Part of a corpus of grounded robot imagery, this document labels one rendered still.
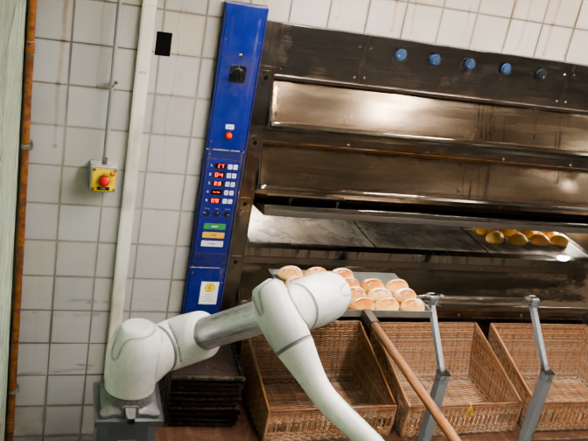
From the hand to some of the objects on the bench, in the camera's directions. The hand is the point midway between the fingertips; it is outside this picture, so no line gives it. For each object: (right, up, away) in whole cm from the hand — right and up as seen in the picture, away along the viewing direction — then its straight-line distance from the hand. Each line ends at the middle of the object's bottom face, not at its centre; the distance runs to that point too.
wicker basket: (-47, -4, +134) cm, 142 cm away
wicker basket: (+10, -7, +154) cm, 154 cm away
